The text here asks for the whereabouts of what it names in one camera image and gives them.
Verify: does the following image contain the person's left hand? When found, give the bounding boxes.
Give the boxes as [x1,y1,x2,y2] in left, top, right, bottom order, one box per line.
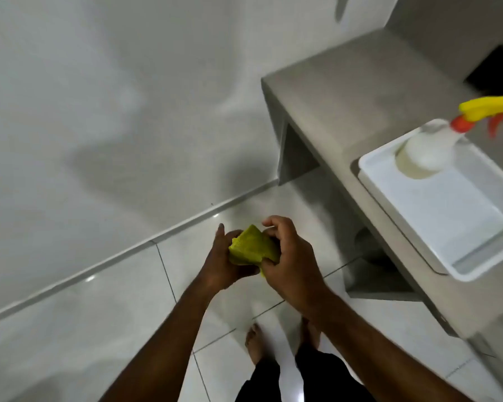
[196,223,260,294]

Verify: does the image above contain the person's right hand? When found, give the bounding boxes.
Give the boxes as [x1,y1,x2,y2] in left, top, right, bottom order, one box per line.
[260,215,334,318]

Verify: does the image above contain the yellow cleaning cloth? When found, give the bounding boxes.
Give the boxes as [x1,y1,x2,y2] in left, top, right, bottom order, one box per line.
[228,224,281,277]

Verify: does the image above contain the person's right forearm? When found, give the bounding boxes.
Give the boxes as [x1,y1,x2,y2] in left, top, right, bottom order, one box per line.
[308,289,474,402]

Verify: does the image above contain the person's left forearm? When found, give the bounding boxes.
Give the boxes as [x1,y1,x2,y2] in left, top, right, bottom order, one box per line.
[98,277,223,402]

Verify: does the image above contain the person's left foot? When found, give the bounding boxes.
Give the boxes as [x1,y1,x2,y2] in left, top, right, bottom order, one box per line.
[245,323,269,365]

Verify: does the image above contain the person's foot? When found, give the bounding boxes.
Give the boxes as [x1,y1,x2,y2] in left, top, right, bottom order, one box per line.
[298,316,322,351]
[245,323,269,365]

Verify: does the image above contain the person's right foot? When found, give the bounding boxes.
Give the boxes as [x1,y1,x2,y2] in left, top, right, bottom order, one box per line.
[298,316,322,351]

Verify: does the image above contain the person's black trousers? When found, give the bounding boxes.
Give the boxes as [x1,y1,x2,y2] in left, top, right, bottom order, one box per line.
[234,344,377,402]

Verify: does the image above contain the grey concrete counter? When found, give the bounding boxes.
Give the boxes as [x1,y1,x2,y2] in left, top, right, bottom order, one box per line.
[261,28,503,402]

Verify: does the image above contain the white plastic tray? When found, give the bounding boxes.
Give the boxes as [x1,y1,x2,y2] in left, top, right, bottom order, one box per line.
[357,118,503,283]

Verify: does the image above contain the white spray bottle yellow trigger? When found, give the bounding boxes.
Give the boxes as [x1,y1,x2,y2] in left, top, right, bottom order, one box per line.
[395,95,503,180]

